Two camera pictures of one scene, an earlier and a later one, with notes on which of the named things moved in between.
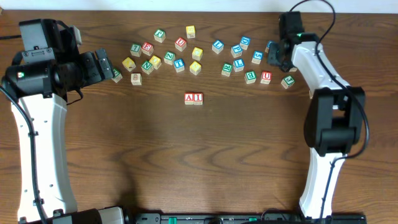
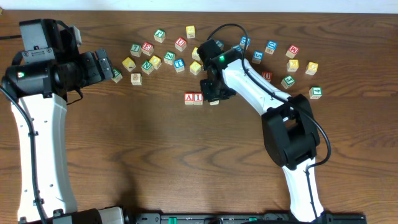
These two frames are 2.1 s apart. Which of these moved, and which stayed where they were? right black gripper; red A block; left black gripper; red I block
Moved: right black gripper
Stayed: red A block; red I block; left black gripper
